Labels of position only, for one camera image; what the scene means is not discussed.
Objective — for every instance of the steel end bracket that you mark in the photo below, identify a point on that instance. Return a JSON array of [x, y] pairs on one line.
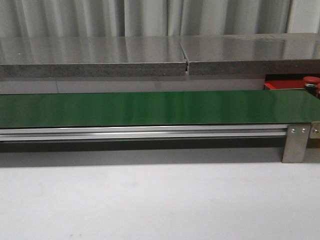
[[315, 130]]

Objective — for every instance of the left steel table top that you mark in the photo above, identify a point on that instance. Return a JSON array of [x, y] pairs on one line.
[[63, 57]]

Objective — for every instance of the right steel table top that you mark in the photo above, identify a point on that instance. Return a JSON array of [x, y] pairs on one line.
[[253, 54]]

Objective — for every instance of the steel conveyor support bracket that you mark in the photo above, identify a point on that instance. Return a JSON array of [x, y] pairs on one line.
[[296, 143]]

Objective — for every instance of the green conveyor belt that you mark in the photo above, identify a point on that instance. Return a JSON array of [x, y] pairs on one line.
[[158, 108]]

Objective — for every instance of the grey pleated curtain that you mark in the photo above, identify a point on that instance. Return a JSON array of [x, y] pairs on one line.
[[99, 18]]

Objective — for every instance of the aluminium conveyor side rail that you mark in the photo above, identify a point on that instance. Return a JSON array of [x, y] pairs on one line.
[[142, 132]]

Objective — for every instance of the red plastic tray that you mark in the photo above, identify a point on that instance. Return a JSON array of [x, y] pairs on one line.
[[286, 81]]

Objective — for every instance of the steel table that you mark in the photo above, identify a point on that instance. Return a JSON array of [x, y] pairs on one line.
[[63, 57], [253, 54]]

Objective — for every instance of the red mushroom push button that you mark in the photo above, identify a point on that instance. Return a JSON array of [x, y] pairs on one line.
[[310, 84]]

